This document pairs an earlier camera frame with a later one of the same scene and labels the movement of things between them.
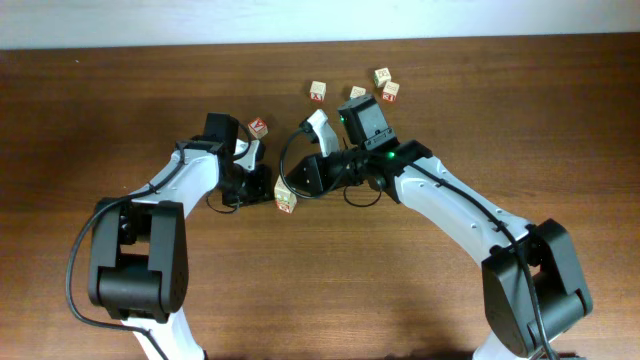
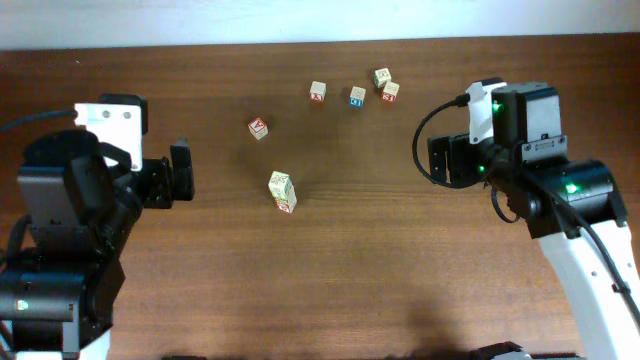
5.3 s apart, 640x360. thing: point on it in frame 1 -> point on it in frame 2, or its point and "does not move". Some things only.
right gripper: x=314 y=165 -> x=452 y=147
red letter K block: x=390 y=91 does not move
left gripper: x=260 y=193 -> x=167 y=189
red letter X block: x=317 y=91 does not move
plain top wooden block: x=381 y=76 does not move
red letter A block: x=258 y=128 does not move
